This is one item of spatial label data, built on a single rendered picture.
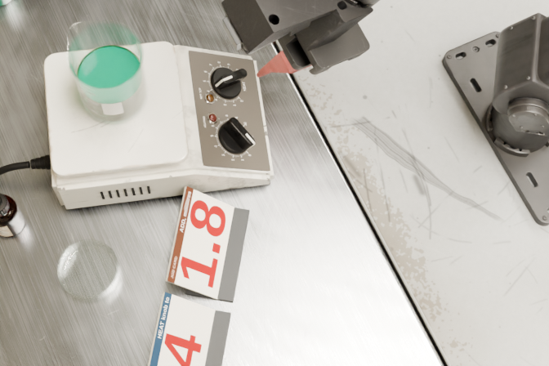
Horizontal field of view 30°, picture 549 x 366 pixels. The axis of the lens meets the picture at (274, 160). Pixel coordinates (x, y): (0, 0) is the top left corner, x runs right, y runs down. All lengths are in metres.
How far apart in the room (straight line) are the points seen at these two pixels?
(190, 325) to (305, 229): 0.14
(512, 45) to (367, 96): 0.18
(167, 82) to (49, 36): 0.18
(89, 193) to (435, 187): 0.33
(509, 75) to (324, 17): 0.19
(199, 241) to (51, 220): 0.14
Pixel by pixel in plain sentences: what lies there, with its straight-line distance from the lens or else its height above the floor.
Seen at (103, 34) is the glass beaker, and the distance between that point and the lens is 0.89.
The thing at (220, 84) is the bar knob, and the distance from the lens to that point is 0.95.
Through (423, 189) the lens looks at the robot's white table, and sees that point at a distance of 1.00.
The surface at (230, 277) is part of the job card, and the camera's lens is 0.95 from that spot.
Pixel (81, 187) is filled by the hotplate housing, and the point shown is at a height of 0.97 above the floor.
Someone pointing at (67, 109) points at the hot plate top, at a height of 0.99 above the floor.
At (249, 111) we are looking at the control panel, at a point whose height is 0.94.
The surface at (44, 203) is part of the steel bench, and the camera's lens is 0.99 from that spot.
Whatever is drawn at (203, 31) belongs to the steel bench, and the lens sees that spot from 1.05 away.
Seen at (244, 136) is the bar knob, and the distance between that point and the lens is 0.93.
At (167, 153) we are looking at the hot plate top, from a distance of 0.90.
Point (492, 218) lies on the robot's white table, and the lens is 1.00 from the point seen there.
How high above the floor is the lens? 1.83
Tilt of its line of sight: 69 degrees down
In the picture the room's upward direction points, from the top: 7 degrees clockwise
